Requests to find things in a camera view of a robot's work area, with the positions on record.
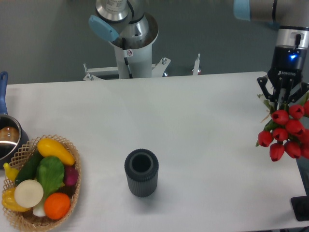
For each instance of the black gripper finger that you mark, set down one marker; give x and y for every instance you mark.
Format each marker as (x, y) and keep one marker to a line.
(303, 89)
(267, 88)

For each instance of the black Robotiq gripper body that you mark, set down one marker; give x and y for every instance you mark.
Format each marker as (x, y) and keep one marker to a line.
(287, 62)

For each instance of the red tulip bouquet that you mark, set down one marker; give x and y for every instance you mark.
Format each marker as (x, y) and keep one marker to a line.
(285, 133)

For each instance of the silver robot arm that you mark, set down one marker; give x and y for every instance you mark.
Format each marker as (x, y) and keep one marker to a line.
(132, 32)

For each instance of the dark ribbed vase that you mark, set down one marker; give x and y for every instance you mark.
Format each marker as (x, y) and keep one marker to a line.
(141, 168)

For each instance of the black device at table edge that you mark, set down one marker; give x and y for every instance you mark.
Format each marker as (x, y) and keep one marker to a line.
(300, 207)

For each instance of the purple red onion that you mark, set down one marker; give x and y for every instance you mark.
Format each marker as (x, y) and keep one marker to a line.
(70, 176)

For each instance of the yellow squash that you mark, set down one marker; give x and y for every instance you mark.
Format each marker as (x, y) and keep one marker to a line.
(48, 147)

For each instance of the green lettuce leaf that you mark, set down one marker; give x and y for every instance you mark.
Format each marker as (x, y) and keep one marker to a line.
(50, 174)

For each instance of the orange fruit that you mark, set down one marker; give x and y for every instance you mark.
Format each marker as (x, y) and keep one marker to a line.
(57, 205)

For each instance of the green cucumber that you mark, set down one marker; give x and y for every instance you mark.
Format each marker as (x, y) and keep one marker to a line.
(29, 169)

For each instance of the white leek stalk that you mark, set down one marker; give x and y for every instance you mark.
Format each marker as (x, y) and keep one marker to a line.
(38, 210)

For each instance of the white onion half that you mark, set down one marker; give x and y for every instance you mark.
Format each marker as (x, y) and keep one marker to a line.
(28, 193)

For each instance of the yellow banana tip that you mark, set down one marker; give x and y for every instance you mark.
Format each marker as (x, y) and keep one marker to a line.
(11, 173)

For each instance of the woven wicker basket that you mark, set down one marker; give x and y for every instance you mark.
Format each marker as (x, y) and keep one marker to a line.
(26, 221)

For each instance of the yellow bell pepper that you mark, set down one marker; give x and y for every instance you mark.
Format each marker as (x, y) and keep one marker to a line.
(9, 202)

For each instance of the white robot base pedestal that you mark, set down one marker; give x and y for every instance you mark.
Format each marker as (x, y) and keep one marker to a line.
(131, 63)

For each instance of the blue handled saucepan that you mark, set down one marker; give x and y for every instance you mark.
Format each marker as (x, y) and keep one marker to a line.
(12, 135)

